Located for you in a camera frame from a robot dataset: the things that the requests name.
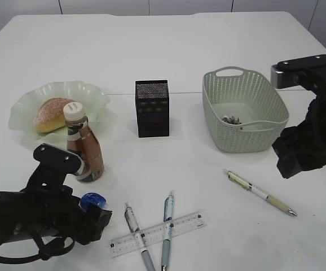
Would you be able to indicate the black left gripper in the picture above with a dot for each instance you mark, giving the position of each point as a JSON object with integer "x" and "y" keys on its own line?
{"x": 48, "y": 208}

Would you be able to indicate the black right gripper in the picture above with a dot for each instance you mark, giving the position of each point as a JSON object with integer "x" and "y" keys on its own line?
{"x": 303, "y": 147}

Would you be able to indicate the blue pencil sharpener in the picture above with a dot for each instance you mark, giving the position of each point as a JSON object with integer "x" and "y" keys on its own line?
{"x": 92, "y": 198}

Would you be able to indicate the brown coffee bottle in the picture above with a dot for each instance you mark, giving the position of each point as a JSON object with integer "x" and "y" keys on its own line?
{"x": 82, "y": 141}

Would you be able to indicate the paper ball grey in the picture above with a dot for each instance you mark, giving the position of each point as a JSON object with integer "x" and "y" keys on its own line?
{"x": 237, "y": 120}

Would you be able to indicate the paper ball pink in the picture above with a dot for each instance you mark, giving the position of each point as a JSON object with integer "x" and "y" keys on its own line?
{"x": 230, "y": 120}

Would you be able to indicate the sugared bread roll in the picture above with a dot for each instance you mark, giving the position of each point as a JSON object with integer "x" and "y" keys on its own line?
{"x": 50, "y": 116}

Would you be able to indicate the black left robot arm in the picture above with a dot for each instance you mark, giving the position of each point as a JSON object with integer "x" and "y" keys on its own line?
{"x": 9, "y": 217}

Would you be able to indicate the pale green woven basket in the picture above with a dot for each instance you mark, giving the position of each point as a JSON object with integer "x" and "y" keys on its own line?
{"x": 249, "y": 97}

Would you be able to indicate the cream green ballpoint pen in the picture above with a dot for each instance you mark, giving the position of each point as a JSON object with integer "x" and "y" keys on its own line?
{"x": 233, "y": 177}

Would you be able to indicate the pale green wavy plate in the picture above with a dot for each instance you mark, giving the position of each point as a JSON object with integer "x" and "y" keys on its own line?
{"x": 24, "y": 111}

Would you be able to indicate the grey white pen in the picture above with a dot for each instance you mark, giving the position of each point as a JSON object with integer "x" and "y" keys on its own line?
{"x": 135, "y": 229}

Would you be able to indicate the light blue pen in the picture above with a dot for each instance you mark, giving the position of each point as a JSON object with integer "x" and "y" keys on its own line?
{"x": 168, "y": 217}

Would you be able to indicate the black mesh pen holder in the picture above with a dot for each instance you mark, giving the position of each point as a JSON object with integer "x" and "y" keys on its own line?
{"x": 152, "y": 108}

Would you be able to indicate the clear plastic ruler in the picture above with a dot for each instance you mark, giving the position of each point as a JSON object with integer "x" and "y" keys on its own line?
{"x": 155, "y": 234}

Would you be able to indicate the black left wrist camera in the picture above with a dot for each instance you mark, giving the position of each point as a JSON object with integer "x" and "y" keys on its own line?
{"x": 58, "y": 158}

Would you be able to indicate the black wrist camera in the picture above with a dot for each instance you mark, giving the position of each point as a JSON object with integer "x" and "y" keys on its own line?
{"x": 308, "y": 72}
{"x": 58, "y": 158}

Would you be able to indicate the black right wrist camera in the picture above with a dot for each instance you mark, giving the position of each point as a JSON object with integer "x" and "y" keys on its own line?
{"x": 308, "y": 72}

